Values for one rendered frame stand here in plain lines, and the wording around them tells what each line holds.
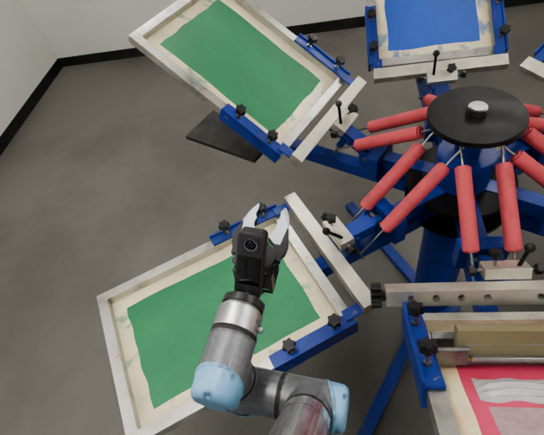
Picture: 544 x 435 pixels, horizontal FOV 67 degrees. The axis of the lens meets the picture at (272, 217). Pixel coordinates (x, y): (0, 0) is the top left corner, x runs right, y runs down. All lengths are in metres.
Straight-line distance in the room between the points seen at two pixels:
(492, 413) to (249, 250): 0.63
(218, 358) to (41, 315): 2.68
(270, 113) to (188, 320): 0.92
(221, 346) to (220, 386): 0.06
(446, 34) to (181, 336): 1.78
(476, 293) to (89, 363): 2.25
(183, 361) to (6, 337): 2.00
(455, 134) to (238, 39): 1.06
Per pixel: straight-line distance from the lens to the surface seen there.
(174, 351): 1.53
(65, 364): 2.96
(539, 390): 1.11
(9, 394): 3.10
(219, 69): 1.90
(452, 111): 1.56
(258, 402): 0.72
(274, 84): 1.93
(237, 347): 0.64
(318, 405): 0.66
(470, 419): 1.02
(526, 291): 1.33
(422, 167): 1.78
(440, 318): 1.25
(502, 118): 1.56
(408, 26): 2.27
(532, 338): 1.13
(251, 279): 0.68
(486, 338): 1.10
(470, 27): 2.31
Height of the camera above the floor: 2.26
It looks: 49 degrees down
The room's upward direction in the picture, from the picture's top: 15 degrees counter-clockwise
